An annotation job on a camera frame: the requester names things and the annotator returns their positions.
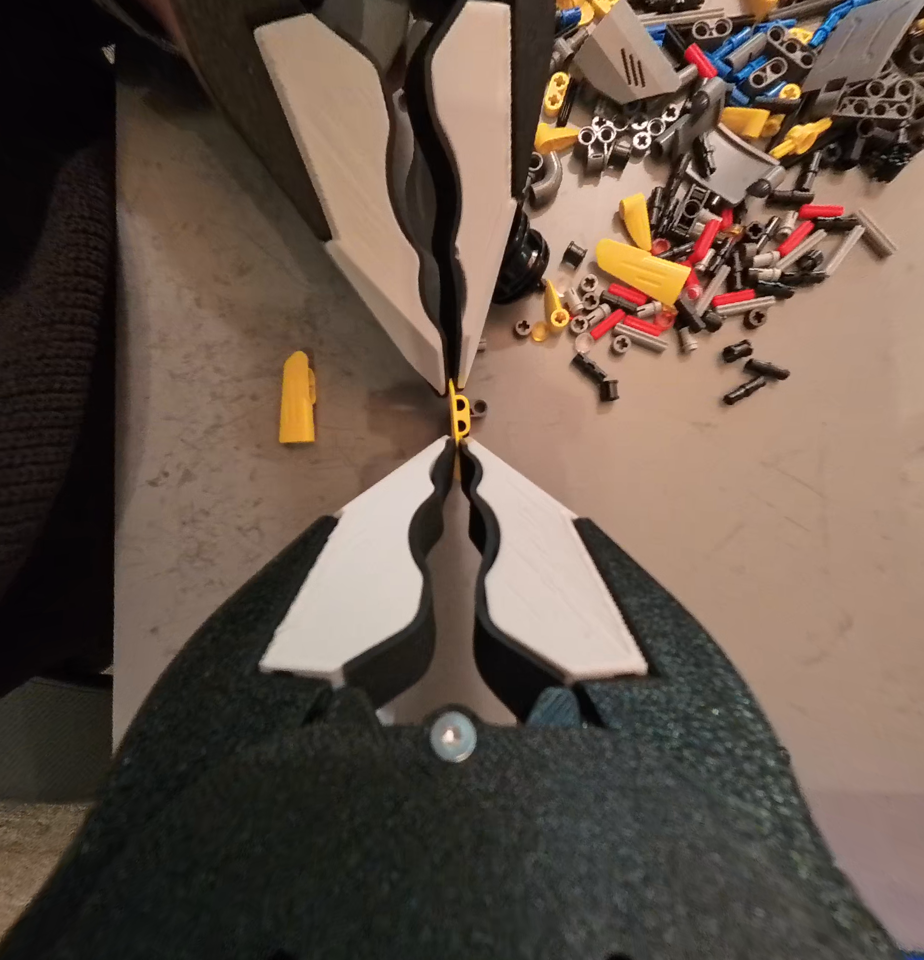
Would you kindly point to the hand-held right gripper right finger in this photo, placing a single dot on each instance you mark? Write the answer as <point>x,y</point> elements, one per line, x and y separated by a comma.
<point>552,600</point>

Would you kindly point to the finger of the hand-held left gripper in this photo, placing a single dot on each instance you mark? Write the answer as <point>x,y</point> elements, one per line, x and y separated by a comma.
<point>484,150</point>
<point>334,150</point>

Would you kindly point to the pile of toy building pieces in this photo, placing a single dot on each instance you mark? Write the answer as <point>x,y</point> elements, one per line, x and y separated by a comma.
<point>701,232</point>

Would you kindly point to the yellow curved toy brick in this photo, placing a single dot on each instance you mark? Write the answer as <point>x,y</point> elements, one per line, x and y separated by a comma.
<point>295,405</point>
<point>459,420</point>

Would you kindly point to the large yellow toy panel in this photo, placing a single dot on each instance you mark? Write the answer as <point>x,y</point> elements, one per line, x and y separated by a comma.
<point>642,270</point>

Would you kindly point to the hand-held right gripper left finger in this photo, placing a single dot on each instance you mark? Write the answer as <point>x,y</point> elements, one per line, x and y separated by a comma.
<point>349,592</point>

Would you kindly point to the black toy wheel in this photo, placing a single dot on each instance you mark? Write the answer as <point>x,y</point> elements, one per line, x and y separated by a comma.
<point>525,255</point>

